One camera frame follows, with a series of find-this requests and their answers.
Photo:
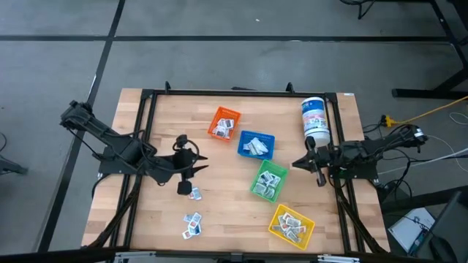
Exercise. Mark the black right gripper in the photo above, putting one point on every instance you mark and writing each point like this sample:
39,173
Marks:
319,157

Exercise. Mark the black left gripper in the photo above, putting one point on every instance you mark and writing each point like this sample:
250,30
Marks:
186,164

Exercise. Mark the green plastic basket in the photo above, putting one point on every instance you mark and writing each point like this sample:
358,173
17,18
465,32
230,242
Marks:
281,170

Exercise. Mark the white printed wipe packet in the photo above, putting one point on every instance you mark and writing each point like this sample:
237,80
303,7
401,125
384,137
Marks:
264,176
278,229
260,188
188,218
300,229
281,221
275,180
196,194
197,217
196,229
216,129
222,133
294,236
270,193
227,123

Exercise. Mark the large white gauze packet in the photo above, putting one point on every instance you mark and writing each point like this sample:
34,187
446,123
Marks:
261,146

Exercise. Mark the green striped bandage packet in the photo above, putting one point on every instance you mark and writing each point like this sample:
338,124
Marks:
252,149
246,146

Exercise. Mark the blue plastic basket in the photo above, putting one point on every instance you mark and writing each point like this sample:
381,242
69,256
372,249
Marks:
243,137

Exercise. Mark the white red-print packet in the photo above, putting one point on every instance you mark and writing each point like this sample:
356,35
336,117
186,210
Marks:
186,235
292,221

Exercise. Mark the orange plastic basket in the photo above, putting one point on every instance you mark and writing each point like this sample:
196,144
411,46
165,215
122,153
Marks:
234,115

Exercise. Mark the yellow plastic basket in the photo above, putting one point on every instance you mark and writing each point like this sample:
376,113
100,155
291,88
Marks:
309,226

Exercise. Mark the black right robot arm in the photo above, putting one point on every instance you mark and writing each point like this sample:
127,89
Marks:
380,146

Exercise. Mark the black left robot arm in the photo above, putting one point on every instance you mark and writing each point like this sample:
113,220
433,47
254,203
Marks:
124,149

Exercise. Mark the white wipes canister blue label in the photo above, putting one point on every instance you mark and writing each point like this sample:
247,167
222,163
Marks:
313,117

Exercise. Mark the black floor beam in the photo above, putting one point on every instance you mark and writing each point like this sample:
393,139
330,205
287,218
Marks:
420,200

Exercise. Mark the white paper box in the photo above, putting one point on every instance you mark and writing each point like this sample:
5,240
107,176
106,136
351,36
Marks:
409,228

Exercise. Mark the black front crossbar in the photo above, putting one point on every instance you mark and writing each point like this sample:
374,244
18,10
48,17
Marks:
73,255

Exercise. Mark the black monitor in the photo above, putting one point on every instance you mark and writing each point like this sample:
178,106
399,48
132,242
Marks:
453,223

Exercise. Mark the black handheld device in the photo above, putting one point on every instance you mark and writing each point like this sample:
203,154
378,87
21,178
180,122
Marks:
440,250

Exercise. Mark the black chair base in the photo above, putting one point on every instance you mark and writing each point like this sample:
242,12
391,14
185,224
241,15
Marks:
11,168
356,2

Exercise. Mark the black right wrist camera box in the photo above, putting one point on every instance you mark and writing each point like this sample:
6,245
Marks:
335,154

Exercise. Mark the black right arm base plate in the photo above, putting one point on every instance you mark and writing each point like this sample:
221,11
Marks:
365,173

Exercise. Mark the black aluminium table frame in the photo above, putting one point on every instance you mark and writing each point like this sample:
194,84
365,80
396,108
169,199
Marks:
219,93

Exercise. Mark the black frame clamp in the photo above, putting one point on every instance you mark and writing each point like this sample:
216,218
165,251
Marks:
289,87
167,87

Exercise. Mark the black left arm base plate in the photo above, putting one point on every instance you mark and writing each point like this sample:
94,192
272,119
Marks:
109,170

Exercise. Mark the silver metal bracket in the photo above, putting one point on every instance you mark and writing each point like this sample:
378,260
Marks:
338,260
135,258

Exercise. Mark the black desk leg frame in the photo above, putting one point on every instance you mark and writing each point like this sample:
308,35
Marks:
428,93

